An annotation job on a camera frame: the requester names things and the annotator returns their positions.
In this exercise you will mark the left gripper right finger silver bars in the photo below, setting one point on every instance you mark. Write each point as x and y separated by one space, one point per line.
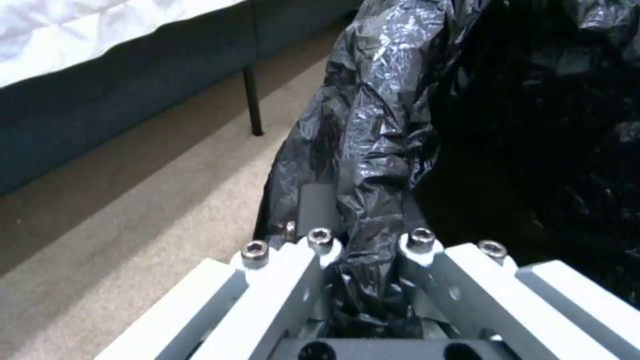
480 296

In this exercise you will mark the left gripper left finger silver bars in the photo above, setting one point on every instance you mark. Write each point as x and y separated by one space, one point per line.
270 296

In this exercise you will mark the black plastic bin bag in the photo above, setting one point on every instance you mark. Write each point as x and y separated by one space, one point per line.
450 131

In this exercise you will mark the thin black bed leg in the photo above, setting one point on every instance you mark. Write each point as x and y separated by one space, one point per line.
253 105

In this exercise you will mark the white quilted duvet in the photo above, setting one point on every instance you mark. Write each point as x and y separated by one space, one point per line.
75 33

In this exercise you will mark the blue upholstered bed frame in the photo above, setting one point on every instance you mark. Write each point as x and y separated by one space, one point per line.
125 108

